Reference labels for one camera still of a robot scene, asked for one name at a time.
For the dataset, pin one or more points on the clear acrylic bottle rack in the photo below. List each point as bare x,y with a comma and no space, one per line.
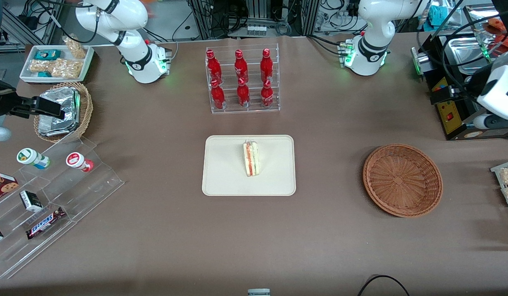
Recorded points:
254,111

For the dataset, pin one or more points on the small teal snack packet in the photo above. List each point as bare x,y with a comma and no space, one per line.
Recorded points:
44,74

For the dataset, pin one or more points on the clear bag of crackers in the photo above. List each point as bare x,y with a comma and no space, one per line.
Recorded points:
40,65

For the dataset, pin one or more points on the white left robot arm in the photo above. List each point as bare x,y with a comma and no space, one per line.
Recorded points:
373,49

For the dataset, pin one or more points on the red lid yogurt bottle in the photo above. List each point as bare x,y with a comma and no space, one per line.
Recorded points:
77,161

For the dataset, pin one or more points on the beige rectangular tray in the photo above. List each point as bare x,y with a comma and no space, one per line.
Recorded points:
225,165

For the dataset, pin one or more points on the red cookie box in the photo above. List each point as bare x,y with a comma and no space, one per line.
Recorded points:
1,185

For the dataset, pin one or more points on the white socket strip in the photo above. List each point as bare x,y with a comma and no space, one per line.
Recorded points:
256,30

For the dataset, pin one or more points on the green lid yogurt bottle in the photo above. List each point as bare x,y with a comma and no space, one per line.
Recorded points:
31,158

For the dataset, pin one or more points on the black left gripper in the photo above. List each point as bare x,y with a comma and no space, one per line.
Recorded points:
474,84

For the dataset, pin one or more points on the foil wrapped package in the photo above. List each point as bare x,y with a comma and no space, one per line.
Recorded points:
52,126
60,96

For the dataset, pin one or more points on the teal snack box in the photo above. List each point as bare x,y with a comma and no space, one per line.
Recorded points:
47,54

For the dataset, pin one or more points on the light tan wicker basket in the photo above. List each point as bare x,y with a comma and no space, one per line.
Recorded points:
86,111

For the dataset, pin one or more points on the steel tray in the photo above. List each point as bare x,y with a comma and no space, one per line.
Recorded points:
463,53

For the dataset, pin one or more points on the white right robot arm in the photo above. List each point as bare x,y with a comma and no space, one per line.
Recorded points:
140,61

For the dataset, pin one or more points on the brown snickers bar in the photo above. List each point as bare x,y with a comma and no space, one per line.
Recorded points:
45,223

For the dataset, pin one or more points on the clear bag of nuts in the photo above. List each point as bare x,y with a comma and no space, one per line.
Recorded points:
76,47

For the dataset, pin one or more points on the small black white carton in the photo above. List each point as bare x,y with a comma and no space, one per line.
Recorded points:
30,201

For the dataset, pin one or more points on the red cola bottle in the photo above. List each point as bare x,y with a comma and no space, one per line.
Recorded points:
243,94
214,68
217,96
267,96
266,68
241,68

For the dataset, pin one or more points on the grey metal clamp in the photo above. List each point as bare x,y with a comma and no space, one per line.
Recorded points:
258,292

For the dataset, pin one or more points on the black control box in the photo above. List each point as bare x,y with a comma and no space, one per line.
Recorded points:
437,70

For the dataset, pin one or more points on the triangular sandwich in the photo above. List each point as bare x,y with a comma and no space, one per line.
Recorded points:
251,158

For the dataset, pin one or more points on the teal cloth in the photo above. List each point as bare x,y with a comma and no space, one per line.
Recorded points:
438,15

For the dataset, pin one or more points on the brown round wicker basket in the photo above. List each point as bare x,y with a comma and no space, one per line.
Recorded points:
402,179

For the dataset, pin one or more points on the clear acrylic stepped display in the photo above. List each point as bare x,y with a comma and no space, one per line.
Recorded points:
85,193

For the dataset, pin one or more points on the white rectangular snack tray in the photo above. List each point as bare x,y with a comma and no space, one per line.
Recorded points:
26,74

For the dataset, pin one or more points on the large clear snack bag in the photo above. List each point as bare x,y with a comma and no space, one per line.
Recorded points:
68,68

